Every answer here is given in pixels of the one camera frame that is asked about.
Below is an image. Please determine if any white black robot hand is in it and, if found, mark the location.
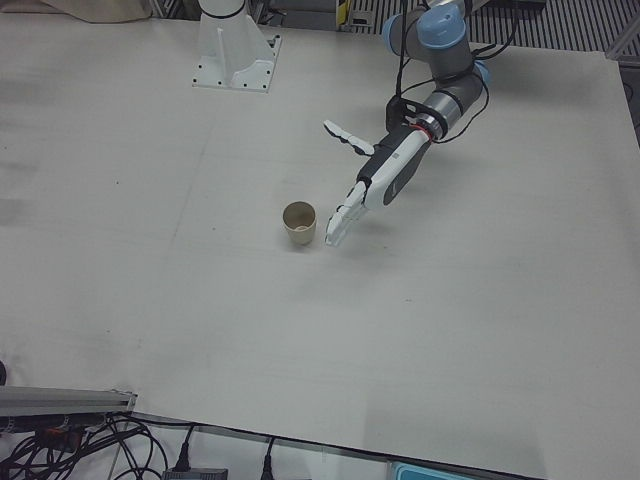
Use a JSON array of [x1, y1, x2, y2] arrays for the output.
[[322, 118, 434, 247]]

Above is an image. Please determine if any plain beige paper cup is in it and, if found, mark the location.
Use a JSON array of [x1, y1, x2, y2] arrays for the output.
[[282, 200, 318, 250]]

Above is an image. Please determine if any light blue plastic box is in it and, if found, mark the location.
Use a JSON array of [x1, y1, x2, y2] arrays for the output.
[[388, 460, 497, 480]]

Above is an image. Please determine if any beige fabric cloth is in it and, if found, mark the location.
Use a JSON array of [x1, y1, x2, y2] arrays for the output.
[[42, 0, 152, 25]]

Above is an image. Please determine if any dark grey power adapter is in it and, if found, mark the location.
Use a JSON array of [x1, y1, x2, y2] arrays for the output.
[[161, 466, 230, 480]]

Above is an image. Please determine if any aluminium profile bar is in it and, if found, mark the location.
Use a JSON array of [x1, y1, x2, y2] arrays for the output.
[[0, 384, 139, 417]]

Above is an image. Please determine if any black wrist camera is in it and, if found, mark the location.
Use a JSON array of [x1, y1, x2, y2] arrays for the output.
[[385, 95, 426, 134]]

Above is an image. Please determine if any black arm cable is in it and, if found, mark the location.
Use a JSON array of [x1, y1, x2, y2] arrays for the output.
[[394, 0, 521, 146]]

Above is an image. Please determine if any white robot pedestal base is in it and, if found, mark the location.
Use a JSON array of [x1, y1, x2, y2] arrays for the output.
[[192, 0, 282, 95]]

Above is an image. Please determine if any aluminium frame extrusion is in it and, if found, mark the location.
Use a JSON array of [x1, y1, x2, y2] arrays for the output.
[[606, 13, 640, 62]]

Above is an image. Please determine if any black power cable with plug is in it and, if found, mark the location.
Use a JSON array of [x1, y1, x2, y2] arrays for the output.
[[139, 417, 200, 472], [260, 435, 276, 480]]

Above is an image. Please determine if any black tangled cable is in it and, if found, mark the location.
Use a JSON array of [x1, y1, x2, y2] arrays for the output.
[[0, 417, 171, 480]]

